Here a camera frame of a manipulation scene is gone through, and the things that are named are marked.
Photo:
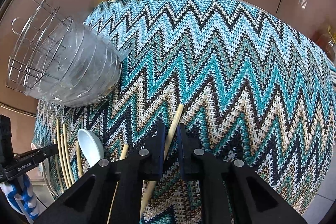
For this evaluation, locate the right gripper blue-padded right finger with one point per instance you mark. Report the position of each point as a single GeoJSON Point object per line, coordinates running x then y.
{"type": "Point", "coordinates": [231, 192]}

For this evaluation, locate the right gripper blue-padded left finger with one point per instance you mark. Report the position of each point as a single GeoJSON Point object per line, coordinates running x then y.
{"type": "Point", "coordinates": [111, 192]}

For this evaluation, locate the blue white gloved left hand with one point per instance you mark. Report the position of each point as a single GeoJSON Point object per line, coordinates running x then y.
{"type": "Point", "coordinates": [21, 197]}

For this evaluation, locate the white ceramic spoon right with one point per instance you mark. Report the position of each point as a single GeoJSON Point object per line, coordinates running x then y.
{"type": "Point", "coordinates": [90, 146]}

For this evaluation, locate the zigzag knitted table cloth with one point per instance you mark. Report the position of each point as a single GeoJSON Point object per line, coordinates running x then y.
{"type": "Point", "coordinates": [252, 87]}

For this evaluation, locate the oil bottle on floor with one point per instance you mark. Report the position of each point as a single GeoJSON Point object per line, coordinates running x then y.
{"type": "Point", "coordinates": [326, 42]}

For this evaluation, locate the wire utensil holder with plastic cup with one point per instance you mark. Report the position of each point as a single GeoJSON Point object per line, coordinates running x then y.
{"type": "Point", "coordinates": [60, 60]}

